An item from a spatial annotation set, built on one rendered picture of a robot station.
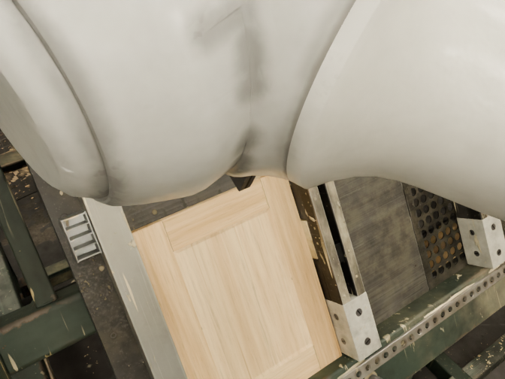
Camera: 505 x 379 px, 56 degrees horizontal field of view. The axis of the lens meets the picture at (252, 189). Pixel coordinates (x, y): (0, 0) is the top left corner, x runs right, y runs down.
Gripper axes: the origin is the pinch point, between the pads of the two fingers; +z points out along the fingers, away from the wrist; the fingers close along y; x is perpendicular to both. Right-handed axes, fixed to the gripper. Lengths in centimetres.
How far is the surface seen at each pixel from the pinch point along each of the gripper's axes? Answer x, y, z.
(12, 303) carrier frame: -23, 31, 87
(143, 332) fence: 6.0, 12.5, 36.2
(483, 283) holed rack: 31, -63, 49
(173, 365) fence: 12.5, 10.1, 40.0
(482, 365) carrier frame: 62, -98, 112
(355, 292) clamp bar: 18, -27, 40
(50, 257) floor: -72, 15, 200
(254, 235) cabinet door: -0.2, -12.3, 35.1
